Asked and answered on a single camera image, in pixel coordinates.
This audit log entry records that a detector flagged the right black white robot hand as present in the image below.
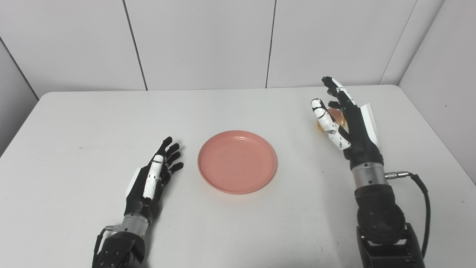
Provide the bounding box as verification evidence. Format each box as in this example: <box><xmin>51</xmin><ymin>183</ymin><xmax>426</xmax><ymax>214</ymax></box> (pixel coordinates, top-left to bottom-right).
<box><xmin>311</xmin><ymin>76</ymin><xmax>385</xmax><ymax>170</ymax></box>

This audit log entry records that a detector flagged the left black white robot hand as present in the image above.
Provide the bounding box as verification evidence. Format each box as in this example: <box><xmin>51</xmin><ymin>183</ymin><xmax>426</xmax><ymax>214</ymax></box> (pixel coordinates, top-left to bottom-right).
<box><xmin>125</xmin><ymin>136</ymin><xmax>185</xmax><ymax>221</ymax></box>

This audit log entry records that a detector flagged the golden cream puff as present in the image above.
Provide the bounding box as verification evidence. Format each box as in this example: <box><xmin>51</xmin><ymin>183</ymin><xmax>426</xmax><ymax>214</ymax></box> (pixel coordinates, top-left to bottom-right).
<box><xmin>316</xmin><ymin>108</ymin><xmax>350</xmax><ymax>133</ymax></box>

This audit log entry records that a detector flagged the pink round plate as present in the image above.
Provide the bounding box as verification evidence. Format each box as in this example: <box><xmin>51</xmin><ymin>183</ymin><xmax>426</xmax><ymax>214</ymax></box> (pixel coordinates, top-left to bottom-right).
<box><xmin>197</xmin><ymin>130</ymin><xmax>278</xmax><ymax>195</ymax></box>

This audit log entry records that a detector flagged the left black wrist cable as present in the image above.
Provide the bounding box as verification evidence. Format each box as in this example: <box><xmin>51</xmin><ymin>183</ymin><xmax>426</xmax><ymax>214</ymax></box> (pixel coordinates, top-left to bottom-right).
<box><xmin>93</xmin><ymin>224</ymin><xmax>122</xmax><ymax>262</ymax></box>

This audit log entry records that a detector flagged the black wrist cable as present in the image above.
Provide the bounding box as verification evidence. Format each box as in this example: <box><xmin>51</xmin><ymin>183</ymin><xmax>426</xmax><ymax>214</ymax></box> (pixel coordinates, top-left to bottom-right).
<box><xmin>93</xmin><ymin>224</ymin><xmax>122</xmax><ymax>262</ymax></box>
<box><xmin>385</xmin><ymin>170</ymin><xmax>432</xmax><ymax>259</ymax></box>

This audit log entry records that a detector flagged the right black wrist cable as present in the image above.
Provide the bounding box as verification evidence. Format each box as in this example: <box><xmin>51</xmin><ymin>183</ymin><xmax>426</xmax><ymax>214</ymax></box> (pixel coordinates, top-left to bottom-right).
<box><xmin>385</xmin><ymin>170</ymin><xmax>432</xmax><ymax>259</ymax></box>

